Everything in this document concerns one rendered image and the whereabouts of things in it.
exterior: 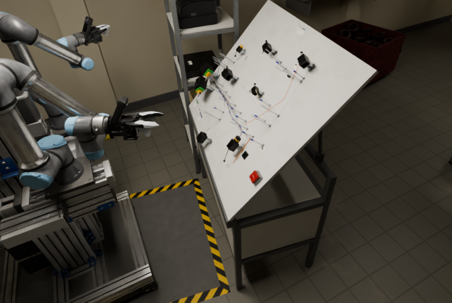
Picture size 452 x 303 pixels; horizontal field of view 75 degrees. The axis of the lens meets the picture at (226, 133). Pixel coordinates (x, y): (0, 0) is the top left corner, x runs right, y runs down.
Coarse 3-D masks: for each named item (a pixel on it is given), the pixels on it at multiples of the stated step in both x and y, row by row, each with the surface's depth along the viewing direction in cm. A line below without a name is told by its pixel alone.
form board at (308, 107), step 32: (256, 32) 207; (288, 32) 179; (256, 64) 193; (288, 64) 168; (320, 64) 149; (352, 64) 133; (224, 96) 209; (256, 96) 180; (288, 96) 158; (320, 96) 141; (352, 96) 128; (224, 128) 194; (256, 128) 169; (288, 128) 150; (320, 128) 134; (256, 160) 159; (288, 160) 142; (224, 192) 170; (256, 192) 150
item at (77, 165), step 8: (72, 160) 143; (64, 168) 140; (72, 168) 143; (80, 168) 148; (56, 176) 141; (64, 176) 142; (72, 176) 144; (80, 176) 148; (56, 184) 144; (64, 184) 144
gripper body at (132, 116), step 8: (104, 120) 110; (120, 120) 111; (128, 120) 110; (136, 120) 110; (104, 128) 110; (112, 128) 113; (120, 128) 113; (128, 128) 111; (112, 136) 114; (128, 136) 113; (136, 136) 112
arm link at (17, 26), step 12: (0, 24) 146; (12, 24) 145; (24, 24) 148; (12, 36) 148; (24, 36) 149; (36, 36) 152; (48, 48) 160; (60, 48) 164; (72, 60) 172; (84, 60) 177
